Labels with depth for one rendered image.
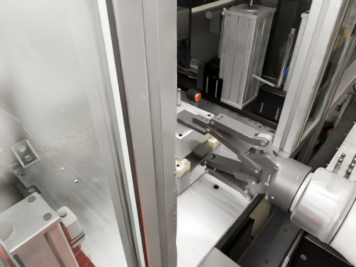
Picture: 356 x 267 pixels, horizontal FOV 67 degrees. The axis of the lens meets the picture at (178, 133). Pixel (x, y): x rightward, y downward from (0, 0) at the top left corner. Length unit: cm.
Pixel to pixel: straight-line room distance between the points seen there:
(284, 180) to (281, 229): 40
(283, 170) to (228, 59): 37
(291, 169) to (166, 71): 28
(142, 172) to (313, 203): 25
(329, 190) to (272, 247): 39
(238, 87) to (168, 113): 53
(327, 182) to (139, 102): 30
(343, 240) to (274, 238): 39
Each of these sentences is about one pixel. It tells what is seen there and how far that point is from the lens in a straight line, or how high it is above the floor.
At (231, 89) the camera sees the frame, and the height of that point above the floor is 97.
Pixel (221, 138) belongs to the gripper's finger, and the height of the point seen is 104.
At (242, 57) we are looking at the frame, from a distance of 67.
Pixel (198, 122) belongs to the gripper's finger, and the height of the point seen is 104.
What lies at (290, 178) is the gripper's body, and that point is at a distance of 40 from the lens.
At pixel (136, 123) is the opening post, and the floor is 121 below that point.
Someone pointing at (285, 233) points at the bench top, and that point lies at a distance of 79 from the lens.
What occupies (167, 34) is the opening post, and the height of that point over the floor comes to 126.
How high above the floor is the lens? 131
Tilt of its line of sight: 38 degrees down
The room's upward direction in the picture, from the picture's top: straight up
